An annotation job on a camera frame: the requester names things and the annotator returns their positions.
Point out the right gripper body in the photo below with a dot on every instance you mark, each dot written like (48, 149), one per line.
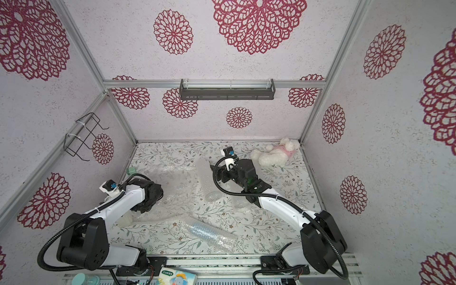
(225, 174)

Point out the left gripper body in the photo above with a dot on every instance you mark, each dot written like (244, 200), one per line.
(143, 207)

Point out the cream ribbed ceramic vase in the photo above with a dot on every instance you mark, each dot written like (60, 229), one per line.
(126, 221)

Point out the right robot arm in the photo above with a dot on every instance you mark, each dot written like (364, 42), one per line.
(322, 244)

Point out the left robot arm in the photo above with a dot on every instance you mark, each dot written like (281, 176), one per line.
(85, 244)

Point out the bubble wrapped item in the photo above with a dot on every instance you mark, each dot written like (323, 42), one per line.
(239, 202)
(212, 236)

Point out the bubble wrapped item front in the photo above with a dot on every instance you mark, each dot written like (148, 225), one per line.
(212, 236)

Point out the green cube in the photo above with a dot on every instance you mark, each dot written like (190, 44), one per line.
(131, 171)

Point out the white pink plush toy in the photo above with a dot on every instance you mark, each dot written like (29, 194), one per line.
(277, 155)

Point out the tissue pack with cartoon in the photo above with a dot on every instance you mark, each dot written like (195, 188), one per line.
(169, 276)

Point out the teal bottle cap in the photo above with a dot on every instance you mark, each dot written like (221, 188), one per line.
(85, 279)

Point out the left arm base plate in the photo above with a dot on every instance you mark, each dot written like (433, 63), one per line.
(151, 267)

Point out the black wire wall rack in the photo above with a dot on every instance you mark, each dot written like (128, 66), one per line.
(76, 140)

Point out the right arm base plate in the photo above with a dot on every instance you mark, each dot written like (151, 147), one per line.
(271, 265)

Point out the black wall shelf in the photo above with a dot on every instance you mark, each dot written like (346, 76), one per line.
(213, 90)

